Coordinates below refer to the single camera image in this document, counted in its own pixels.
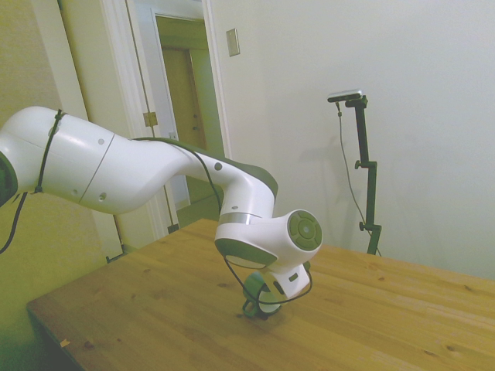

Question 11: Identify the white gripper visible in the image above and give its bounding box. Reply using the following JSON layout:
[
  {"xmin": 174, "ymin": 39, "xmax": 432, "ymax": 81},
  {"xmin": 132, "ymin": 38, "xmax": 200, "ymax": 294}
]
[{"xmin": 265, "ymin": 264, "xmax": 313, "ymax": 308}]

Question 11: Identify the blue enamel mug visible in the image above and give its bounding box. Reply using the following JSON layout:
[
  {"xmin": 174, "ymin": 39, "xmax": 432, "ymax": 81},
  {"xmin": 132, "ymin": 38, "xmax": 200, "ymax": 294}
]
[{"xmin": 241, "ymin": 271, "xmax": 282, "ymax": 321}]

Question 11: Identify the wooden hallway door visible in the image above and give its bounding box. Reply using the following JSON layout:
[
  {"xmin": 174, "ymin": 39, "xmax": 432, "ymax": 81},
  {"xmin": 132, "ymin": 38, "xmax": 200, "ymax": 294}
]
[{"xmin": 161, "ymin": 46, "xmax": 210, "ymax": 155}]

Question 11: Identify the white open door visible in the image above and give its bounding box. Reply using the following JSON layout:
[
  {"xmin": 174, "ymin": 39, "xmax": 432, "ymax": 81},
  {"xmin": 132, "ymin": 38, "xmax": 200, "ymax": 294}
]
[{"xmin": 129, "ymin": 0, "xmax": 193, "ymax": 233}]

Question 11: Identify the black camera stand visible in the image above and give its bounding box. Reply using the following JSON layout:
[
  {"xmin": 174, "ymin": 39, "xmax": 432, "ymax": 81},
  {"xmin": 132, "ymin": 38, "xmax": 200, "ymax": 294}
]
[{"xmin": 343, "ymin": 96, "xmax": 384, "ymax": 256}]

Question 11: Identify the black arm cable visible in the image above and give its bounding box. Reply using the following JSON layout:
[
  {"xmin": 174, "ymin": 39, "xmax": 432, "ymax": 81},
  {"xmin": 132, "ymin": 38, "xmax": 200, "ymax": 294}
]
[{"xmin": 0, "ymin": 137, "xmax": 314, "ymax": 306}]

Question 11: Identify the black metal foot bracket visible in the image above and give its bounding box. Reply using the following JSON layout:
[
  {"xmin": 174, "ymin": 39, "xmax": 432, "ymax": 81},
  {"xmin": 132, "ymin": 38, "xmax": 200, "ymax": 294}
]
[{"xmin": 105, "ymin": 242, "xmax": 135, "ymax": 264}]

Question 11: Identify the grey stereo camera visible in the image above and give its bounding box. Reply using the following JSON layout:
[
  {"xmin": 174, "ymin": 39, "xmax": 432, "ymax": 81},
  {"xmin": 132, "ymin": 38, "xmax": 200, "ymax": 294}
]
[{"xmin": 326, "ymin": 89, "xmax": 365, "ymax": 104}]

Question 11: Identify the white door frame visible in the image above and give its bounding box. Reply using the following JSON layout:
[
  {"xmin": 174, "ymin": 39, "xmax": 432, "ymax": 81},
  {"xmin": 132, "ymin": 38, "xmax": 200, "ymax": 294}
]
[{"xmin": 99, "ymin": 0, "xmax": 234, "ymax": 243}]

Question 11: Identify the beige wall switch plate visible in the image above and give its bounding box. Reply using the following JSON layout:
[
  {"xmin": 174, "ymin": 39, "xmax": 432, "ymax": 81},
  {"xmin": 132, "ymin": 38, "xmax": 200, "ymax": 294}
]
[{"xmin": 225, "ymin": 27, "xmax": 241, "ymax": 58}]

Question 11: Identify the black arm strap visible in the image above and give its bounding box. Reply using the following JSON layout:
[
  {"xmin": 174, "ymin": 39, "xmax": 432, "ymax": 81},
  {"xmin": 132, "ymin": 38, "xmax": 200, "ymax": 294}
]
[{"xmin": 33, "ymin": 109, "xmax": 67, "ymax": 194}]

